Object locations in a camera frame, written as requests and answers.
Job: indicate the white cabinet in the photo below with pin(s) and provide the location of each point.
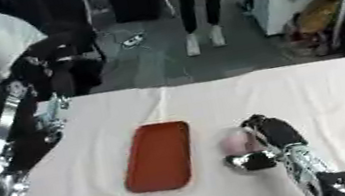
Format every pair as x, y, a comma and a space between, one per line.
275, 7

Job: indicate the red rectangular tray box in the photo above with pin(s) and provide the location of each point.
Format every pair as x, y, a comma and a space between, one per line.
158, 158

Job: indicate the black chair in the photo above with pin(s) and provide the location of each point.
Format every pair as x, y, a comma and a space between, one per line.
88, 70

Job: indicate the standing person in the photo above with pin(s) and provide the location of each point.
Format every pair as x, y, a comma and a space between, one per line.
197, 0

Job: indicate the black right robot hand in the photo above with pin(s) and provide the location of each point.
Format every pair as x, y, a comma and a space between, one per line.
277, 132

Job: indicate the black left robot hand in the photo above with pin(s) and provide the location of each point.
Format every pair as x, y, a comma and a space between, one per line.
24, 143

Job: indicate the white power strip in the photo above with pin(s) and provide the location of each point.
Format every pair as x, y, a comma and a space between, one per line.
133, 40

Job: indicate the brown bag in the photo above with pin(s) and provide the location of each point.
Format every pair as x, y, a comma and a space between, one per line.
318, 15

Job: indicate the pale pink rounded object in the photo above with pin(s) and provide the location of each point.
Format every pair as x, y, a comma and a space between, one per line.
236, 143

